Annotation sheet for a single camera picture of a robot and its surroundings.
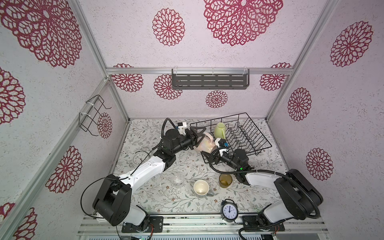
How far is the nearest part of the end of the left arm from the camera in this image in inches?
23.6

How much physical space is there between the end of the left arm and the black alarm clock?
0.36 meters

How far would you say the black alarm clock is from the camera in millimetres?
747
